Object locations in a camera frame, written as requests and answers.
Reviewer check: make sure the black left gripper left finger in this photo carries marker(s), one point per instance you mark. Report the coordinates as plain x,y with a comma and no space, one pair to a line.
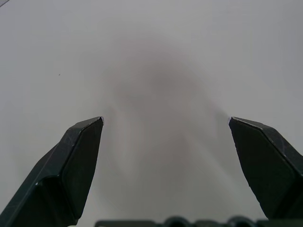
59,175

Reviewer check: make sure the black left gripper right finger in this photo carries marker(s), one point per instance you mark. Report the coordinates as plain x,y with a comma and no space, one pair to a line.
270,165

